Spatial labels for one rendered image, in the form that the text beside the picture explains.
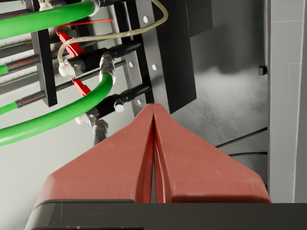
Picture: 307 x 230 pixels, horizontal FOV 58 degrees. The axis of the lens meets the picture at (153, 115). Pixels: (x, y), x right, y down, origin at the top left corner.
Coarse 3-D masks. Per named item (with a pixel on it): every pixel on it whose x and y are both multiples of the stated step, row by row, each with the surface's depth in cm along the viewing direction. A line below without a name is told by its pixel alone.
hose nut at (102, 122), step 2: (96, 120) 40; (98, 120) 40; (100, 120) 40; (102, 120) 40; (104, 120) 40; (96, 122) 39; (98, 122) 39; (100, 122) 39; (102, 122) 39; (104, 122) 40; (94, 124) 40; (96, 124) 39; (98, 124) 39; (100, 124) 39; (102, 124) 39; (104, 124) 39; (106, 124) 40; (94, 126) 39; (106, 126) 39; (94, 128) 39; (106, 128) 39
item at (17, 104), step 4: (16, 100) 55; (20, 100) 55; (8, 104) 55; (12, 104) 55; (16, 104) 55; (20, 104) 55; (0, 108) 53; (4, 108) 54; (8, 108) 54; (12, 108) 55; (16, 108) 56; (0, 112) 53; (4, 112) 54
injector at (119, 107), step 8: (136, 88) 50; (144, 88) 50; (112, 96) 47; (120, 96) 47; (128, 96) 48; (136, 96) 50; (104, 104) 45; (112, 104) 46; (120, 104) 44; (88, 112) 43; (96, 112) 44; (104, 112) 45; (120, 112) 45; (88, 120) 43
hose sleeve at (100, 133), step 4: (96, 128) 38; (100, 128) 38; (104, 128) 38; (96, 132) 37; (100, 132) 37; (104, 132) 37; (96, 136) 36; (100, 136) 36; (104, 136) 36; (96, 140) 35; (100, 140) 35; (96, 144) 34
